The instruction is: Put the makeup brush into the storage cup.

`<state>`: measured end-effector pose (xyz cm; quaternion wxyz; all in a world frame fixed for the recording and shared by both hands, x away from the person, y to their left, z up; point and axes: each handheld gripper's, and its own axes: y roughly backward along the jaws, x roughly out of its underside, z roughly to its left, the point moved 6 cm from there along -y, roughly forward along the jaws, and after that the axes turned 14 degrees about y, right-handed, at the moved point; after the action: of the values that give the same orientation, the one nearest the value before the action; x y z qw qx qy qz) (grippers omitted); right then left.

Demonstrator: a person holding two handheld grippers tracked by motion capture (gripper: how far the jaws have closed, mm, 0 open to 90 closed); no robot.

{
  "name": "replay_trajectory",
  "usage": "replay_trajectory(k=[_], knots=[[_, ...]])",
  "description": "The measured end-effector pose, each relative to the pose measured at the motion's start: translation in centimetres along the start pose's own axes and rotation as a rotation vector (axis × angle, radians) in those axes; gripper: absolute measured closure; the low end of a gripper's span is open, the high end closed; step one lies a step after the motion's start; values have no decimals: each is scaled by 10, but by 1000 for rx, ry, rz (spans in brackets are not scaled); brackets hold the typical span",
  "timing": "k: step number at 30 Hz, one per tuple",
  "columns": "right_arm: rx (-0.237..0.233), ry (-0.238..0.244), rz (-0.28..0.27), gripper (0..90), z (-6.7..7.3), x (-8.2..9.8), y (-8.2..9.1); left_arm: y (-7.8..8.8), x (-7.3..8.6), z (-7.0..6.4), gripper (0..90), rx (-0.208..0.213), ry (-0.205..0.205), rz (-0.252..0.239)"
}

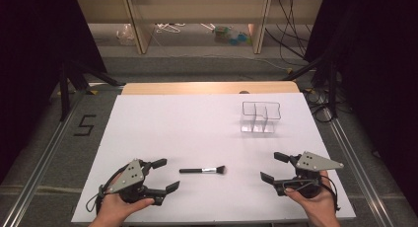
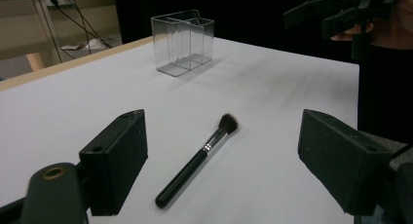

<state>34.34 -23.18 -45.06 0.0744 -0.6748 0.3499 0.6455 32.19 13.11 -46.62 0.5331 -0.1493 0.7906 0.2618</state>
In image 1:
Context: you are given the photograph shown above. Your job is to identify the colourful plastic toys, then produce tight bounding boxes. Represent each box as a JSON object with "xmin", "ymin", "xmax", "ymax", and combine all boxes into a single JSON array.
[{"xmin": 212, "ymin": 25, "xmax": 252, "ymax": 46}]

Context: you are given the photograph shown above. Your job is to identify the wooden shelf unit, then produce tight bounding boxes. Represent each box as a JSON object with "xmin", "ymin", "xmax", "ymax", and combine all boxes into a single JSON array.
[{"xmin": 77, "ymin": 0, "xmax": 323, "ymax": 55}]

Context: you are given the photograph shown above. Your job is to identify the black tripod stand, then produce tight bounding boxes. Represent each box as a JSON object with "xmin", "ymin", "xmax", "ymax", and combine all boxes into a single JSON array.
[
  {"xmin": 281, "ymin": 54, "xmax": 340, "ymax": 119},
  {"xmin": 58, "ymin": 59, "xmax": 123, "ymax": 122}
]

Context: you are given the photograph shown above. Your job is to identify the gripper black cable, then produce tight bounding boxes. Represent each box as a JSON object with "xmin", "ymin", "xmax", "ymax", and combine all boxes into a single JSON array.
[
  {"xmin": 319, "ymin": 174, "xmax": 341, "ymax": 212},
  {"xmin": 86, "ymin": 184, "xmax": 109, "ymax": 215}
]

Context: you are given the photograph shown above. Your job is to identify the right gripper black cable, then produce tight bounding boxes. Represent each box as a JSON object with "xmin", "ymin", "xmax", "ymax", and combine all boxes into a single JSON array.
[{"xmin": 319, "ymin": 174, "xmax": 341, "ymax": 212}]

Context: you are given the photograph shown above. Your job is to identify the metal floor rail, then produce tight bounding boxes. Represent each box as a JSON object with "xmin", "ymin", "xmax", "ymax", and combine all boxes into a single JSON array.
[
  {"xmin": 0, "ymin": 88, "xmax": 87, "ymax": 227},
  {"xmin": 323, "ymin": 108, "xmax": 396, "ymax": 227}
]

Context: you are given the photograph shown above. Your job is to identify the clear plastic bag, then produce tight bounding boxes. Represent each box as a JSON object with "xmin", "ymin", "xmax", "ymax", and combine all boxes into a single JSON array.
[{"xmin": 115, "ymin": 23, "xmax": 136, "ymax": 46}]

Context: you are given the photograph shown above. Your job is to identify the black curtain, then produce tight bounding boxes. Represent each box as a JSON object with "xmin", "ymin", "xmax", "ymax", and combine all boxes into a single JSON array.
[
  {"xmin": 0, "ymin": 0, "xmax": 107, "ymax": 186},
  {"xmin": 304, "ymin": 0, "xmax": 418, "ymax": 205}
]

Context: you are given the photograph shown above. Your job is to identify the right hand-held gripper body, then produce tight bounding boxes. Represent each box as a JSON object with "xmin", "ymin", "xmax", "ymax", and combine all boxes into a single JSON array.
[{"xmin": 274, "ymin": 151, "xmax": 345, "ymax": 199}]

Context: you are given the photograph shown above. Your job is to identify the black makeup brush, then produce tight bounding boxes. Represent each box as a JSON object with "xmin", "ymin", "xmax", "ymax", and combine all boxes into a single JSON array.
[{"xmin": 178, "ymin": 165, "xmax": 227, "ymax": 176}]

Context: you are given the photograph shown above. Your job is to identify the person's right hand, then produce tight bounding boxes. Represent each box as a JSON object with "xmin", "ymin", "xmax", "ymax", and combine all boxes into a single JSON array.
[{"xmin": 284, "ymin": 170, "xmax": 343, "ymax": 227}]

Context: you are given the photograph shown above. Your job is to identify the bundle of black cables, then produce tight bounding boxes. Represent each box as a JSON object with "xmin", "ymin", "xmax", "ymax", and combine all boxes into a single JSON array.
[{"xmin": 264, "ymin": 0, "xmax": 314, "ymax": 67}]

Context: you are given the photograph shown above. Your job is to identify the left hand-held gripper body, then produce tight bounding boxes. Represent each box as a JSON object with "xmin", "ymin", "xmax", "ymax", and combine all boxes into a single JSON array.
[{"xmin": 105, "ymin": 158, "xmax": 167, "ymax": 206}]

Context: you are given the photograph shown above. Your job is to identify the white table sheet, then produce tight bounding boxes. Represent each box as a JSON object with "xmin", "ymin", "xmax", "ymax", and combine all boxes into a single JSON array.
[{"xmin": 71, "ymin": 92, "xmax": 357, "ymax": 225}]

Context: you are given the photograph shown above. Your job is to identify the person's left hand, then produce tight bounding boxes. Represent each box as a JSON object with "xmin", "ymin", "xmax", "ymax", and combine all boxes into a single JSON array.
[{"xmin": 89, "ymin": 189, "xmax": 156, "ymax": 227}]

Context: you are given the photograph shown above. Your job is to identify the wooden table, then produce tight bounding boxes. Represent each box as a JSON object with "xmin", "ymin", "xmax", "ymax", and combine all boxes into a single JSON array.
[{"xmin": 121, "ymin": 81, "xmax": 300, "ymax": 96}]

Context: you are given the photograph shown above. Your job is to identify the white clothes hanger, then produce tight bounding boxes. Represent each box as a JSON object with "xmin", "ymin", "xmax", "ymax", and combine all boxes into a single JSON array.
[{"xmin": 155, "ymin": 22, "xmax": 186, "ymax": 35}]

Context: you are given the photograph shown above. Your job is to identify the clear acrylic divided organizer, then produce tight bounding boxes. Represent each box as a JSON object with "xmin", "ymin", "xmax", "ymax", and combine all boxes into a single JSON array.
[{"xmin": 240, "ymin": 101, "xmax": 282, "ymax": 134}]

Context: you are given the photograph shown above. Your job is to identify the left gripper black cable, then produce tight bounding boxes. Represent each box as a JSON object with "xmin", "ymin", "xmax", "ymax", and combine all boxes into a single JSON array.
[{"xmin": 86, "ymin": 184, "xmax": 109, "ymax": 215}]

